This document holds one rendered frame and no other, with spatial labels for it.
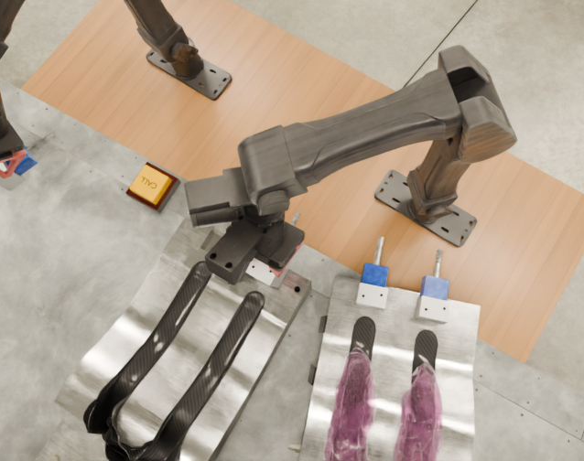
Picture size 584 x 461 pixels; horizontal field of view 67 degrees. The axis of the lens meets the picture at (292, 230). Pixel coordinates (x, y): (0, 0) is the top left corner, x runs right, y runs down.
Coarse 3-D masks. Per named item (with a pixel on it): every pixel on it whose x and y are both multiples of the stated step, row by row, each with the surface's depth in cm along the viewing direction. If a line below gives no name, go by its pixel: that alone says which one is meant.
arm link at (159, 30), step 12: (132, 0) 74; (144, 0) 75; (156, 0) 77; (132, 12) 78; (144, 12) 77; (156, 12) 79; (168, 12) 82; (144, 24) 79; (156, 24) 80; (168, 24) 82; (144, 36) 85; (156, 36) 82; (168, 36) 84; (180, 36) 86; (156, 48) 86; (168, 48) 86; (168, 60) 88
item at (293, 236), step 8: (256, 224) 61; (264, 224) 60; (272, 224) 61; (288, 224) 66; (288, 232) 66; (296, 232) 66; (304, 232) 66; (288, 240) 65; (296, 240) 65; (280, 248) 64; (288, 248) 64; (280, 256) 63; (288, 256) 64; (280, 264) 63
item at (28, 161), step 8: (48, 136) 82; (40, 144) 82; (32, 152) 82; (8, 160) 81; (24, 160) 80; (32, 160) 82; (0, 168) 79; (16, 168) 81; (24, 168) 82; (16, 176) 82; (0, 184) 80; (8, 184) 82; (16, 184) 83
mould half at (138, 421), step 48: (192, 240) 80; (144, 288) 79; (240, 288) 78; (288, 288) 77; (144, 336) 76; (192, 336) 77; (96, 384) 71; (144, 384) 72; (240, 384) 74; (144, 432) 68; (192, 432) 69
